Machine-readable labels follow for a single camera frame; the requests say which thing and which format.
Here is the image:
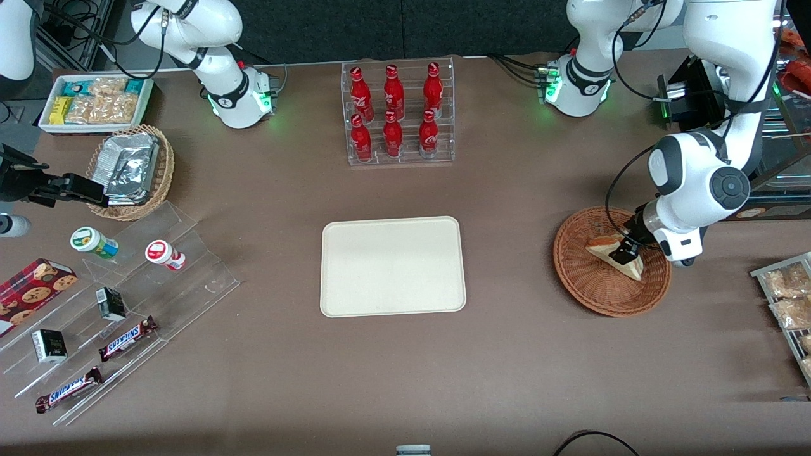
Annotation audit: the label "clear acrylic stepped stand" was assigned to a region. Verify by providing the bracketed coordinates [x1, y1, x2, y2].
[0, 201, 241, 427]

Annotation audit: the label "steel warmer pan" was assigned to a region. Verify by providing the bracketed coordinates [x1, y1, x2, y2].
[757, 120, 811, 178]

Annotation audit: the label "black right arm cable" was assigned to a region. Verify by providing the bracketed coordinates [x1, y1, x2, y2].
[41, 0, 210, 80]

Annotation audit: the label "small black carton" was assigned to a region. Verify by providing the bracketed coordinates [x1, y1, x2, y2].
[31, 328, 68, 364]
[96, 286, 128, 322]

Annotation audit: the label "red plaid cookie box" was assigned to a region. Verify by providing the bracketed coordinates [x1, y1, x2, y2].
[0, 257, 79, 338]

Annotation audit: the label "tan wicker basket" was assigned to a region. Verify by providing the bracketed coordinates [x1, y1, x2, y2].
[86, 123, 176, 222]

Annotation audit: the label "metal tray with pastries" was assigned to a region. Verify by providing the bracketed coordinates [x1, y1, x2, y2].
[750, 251, 811, 388]

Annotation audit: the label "black glass food warmer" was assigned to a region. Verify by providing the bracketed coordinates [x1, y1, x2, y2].
[658, 54, 811, 222]

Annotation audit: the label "brown round wicker basket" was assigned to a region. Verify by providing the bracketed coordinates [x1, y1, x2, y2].
[553, 206, 672, 318]

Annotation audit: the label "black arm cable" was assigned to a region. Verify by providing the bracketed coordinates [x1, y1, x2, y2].
[41, 0, 210, 80]
[604, 144, 660, 239]

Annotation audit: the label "red cola bottle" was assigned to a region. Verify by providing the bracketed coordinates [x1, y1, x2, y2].
[423, 62, 444, 115]
[383, 111, 404, 158]
[419, 109, 440, 158]
[384, 65, 405, 120]
[350, 114, 373, 162]
[350, 66, 374, 121]

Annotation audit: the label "black table edge cable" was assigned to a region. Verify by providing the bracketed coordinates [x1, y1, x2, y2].
[553, 430, 641, 456]

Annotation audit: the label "clear acrylic bottle rack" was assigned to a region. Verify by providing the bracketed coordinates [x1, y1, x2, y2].
[341, 56, 456, 167]

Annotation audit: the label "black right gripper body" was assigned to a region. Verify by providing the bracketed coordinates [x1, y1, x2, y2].
[0, 144, 51, 205]

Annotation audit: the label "brown Snickers bar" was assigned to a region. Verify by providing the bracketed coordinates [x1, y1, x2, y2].
[98, 315, 159, 363]
[35, 366, 104, 414]

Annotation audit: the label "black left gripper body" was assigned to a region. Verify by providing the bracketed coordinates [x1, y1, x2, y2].
[623, 203, 661, 250]

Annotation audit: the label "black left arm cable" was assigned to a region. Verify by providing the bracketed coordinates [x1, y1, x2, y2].
[604, 144, 660, 239]

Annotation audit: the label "white snack bin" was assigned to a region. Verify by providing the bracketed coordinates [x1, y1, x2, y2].
[38, 74, 155, 136]

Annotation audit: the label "silver foil packet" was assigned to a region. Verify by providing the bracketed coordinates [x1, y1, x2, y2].
[101, 132, 160, 206]

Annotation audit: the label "cream plastic tray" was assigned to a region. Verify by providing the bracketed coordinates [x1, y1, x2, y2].
[320, 216, 467, 318]

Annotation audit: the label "black left base cables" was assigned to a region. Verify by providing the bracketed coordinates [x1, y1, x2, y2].
[488, 53, 549, 87]

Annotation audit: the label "red lid white cup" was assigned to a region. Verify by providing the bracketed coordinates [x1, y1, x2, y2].
[144, 239, 187, 272]

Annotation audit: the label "triangle sandwich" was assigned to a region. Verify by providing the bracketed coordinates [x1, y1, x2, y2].
[584, 232, 645, 282]

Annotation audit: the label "clear nut snack pack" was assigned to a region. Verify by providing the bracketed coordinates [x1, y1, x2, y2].
[65, 96, 102, 125]
[89, 77, 127, 97]
[95, 94, 139, 124]

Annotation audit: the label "green lid white cup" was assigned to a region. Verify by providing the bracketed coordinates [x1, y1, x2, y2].
[70, 226, 120, 260]

